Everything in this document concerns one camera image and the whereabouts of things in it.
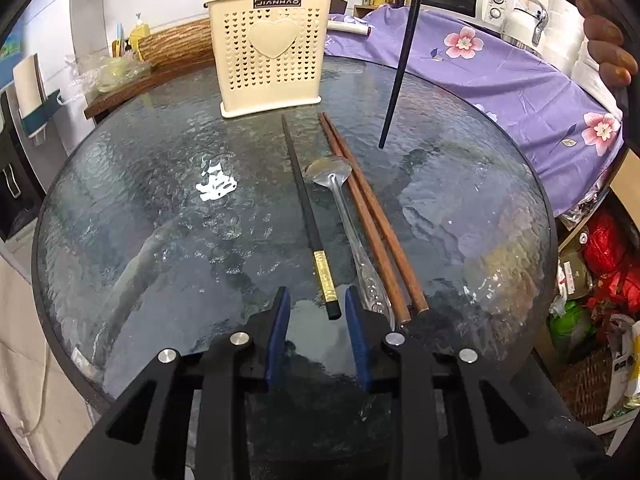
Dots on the white printed bag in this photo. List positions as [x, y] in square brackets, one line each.
[625, 370]

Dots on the cardboard box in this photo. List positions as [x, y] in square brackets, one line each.
[625, 180]

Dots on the clear plastic bag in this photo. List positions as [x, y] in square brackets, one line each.
[115, 72]

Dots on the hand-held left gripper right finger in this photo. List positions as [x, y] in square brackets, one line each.
[357, 340]

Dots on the wicker basket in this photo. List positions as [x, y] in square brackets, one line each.
[580, 385]

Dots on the purple floral cloth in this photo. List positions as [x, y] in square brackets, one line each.
[475, 75]

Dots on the pair of brown wooden chopsticks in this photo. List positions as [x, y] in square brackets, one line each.
[382, 215]

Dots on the teal wall holder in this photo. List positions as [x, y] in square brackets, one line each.
[42, 115]

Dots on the black chopstick gold band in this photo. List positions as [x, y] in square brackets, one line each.
[305, 200]
[402, 55]

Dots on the small steel spoon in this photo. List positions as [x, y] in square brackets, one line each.
[327, 169]

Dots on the green plastic bag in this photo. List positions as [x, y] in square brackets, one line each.
[567, 325]

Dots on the wicker basin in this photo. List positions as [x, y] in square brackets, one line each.
[175, 42]

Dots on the red plastic bag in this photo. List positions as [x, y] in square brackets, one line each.
[605, 245]

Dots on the person's right hand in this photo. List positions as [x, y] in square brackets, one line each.
[607, 40]

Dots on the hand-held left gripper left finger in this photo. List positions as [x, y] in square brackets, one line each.
[277, 340]

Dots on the yellow dish soap bottle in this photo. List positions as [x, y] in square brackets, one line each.
[139, 32]

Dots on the white electric kettle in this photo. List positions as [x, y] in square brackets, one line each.
[520, 25]

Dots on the cream plastic utensil holder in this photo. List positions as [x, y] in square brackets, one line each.
[270, 75]

